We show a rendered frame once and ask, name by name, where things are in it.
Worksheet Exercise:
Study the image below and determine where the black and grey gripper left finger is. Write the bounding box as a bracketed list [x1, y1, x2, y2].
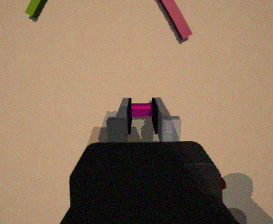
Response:
[106, 98, 132, 142]

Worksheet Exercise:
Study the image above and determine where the lime green rod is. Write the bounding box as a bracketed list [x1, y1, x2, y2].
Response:
[25, 0, 47, 18]

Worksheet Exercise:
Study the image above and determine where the short magenta rod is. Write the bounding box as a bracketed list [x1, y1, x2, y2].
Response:
[131, 103, 153, 117]

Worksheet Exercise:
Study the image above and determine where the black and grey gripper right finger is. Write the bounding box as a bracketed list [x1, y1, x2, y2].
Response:
[152, 97, 181, 142]

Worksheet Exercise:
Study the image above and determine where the pink rod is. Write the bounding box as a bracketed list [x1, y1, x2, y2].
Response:
[159, 0, 192, 40]

